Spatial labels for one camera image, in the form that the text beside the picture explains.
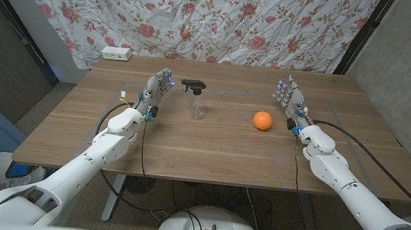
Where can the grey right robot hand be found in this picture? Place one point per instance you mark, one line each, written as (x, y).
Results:
(293, 99)

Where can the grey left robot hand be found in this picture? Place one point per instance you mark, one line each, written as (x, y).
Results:
(153, 90)

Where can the clear plastic spray bottle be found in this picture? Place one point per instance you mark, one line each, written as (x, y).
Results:
(197, 108)

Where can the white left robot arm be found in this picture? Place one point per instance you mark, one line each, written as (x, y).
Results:
(82, 163)

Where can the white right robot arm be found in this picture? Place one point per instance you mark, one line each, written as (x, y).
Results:
(354, 195)

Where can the orange fruit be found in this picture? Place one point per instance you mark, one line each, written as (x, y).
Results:
(262, 121)

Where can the white power strip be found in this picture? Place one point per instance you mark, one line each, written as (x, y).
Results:
(116, 53)

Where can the floral print backdrop cloth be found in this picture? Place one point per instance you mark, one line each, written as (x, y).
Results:
(200, 15)

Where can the black backdrop stand pole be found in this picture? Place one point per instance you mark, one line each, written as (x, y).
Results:
(363, 36)

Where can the black round floor disc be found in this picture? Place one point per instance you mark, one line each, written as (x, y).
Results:
(139, 185)

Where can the white table leg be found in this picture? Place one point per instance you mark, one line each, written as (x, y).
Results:
(112, 201)

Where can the grey table leg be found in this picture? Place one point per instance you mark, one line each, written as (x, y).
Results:
(309, 221)

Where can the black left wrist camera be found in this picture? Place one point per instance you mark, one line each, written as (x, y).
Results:
(153, 112)

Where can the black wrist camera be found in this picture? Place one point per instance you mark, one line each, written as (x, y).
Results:
(292, 127)
(153, 112)

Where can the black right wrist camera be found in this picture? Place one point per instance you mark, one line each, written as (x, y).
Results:
(292, 127)

